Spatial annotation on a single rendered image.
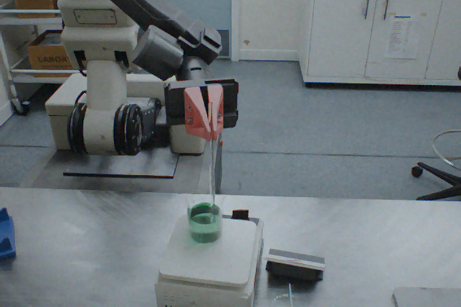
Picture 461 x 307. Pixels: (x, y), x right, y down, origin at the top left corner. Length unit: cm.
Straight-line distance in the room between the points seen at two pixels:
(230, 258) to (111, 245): 25
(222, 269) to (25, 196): 48
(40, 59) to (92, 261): 224
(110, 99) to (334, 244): 88
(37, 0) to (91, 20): 143
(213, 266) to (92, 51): 95
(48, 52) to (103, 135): 153
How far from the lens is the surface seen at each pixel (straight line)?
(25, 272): 78
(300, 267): 69
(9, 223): 87
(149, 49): 64
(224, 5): 350
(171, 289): 61
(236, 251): 62
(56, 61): 287
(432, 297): 73
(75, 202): 89
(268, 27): 355
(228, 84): 60
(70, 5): 139
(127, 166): 163
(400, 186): 227
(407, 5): 306
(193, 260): 61
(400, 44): 313
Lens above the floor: 128
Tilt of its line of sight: 30 degrees down
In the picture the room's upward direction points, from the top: straight up
